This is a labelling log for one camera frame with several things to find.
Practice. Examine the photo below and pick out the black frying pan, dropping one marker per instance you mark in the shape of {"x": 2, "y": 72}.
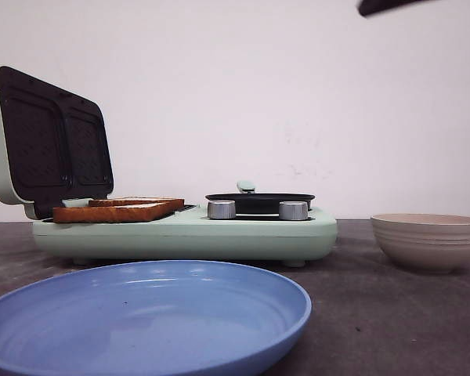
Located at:
{"x": 249, "y": 202}

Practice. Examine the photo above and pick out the toast slice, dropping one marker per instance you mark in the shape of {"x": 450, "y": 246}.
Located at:
{"x": 114, "y": 214}
{"x": 176, "y": 203}

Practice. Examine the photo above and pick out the silver right control knob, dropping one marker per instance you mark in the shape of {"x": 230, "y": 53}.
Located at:
{"x": 293, "y": 210}

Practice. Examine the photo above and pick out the mint green breakfast maker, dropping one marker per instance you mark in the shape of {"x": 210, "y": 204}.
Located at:
{"x": 191, "y": 234}

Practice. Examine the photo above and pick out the mint green hinged lid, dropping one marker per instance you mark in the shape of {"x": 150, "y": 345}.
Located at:
{"x": 53, "y": 146}

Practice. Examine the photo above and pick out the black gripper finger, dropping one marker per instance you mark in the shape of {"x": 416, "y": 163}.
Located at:
{"x": 375, "y": 7}

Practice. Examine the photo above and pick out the silver control knob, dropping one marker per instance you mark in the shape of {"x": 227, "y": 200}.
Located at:
{"x": 221, "y": 209}
{"x": 293, "y": 210}

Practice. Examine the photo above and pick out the silver left control knob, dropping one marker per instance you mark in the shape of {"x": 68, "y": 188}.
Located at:
{"x": 221, "y": 209}

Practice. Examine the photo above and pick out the blue plate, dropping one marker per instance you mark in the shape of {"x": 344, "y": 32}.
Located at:
{"x": 152, "y": 318}

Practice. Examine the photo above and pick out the cream ribbed bowl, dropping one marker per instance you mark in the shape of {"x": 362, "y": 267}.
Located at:
{"x": 430, "y": 242}

